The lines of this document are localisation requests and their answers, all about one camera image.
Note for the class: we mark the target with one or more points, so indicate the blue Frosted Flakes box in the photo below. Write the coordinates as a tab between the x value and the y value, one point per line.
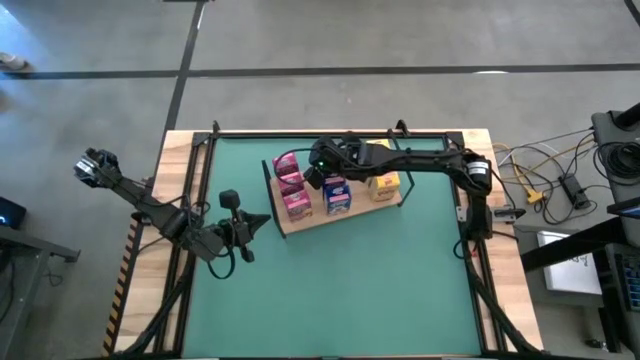
338	200
334	181

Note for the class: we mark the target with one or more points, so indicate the black metal table frame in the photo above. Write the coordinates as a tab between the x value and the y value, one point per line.
201	138

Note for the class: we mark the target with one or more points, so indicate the keypad with coloured keys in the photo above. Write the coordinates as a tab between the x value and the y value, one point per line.
632	282

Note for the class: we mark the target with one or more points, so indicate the grey metal table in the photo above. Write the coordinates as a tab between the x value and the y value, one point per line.
30	245

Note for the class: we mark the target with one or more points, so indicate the black device with blue light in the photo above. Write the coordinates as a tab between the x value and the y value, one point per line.
10	212

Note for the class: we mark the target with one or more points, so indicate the black beam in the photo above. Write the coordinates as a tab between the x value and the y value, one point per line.
565	250

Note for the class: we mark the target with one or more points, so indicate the black power brick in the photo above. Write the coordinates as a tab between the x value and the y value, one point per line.
574	191

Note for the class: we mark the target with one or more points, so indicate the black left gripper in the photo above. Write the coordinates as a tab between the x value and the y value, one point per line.
235	232

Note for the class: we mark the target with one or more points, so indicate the yellow black striped strip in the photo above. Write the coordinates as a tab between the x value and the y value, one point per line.
117	295

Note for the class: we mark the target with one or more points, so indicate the white board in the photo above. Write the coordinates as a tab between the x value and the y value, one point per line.
570	275

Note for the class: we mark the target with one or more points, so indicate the dark tablet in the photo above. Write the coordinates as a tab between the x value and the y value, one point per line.
625	207

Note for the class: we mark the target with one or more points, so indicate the green table mat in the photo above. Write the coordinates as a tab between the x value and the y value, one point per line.
350	310

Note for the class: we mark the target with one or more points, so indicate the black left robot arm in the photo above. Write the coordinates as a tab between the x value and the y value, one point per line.
150	207

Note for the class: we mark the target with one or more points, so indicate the grey stand base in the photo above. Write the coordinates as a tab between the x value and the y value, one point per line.
605	125

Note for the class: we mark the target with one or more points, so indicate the wooden shelf with black brackets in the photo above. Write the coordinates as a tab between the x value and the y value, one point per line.
360	202

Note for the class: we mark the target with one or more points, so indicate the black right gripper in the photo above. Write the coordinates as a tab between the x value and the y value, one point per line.
335	160

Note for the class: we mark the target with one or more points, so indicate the person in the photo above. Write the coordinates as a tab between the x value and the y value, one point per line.
12	61

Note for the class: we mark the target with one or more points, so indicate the pink cereal box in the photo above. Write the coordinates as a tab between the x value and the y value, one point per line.
289	184
298	205
285	164

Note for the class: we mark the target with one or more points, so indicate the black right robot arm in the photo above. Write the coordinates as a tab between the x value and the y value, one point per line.
425	160

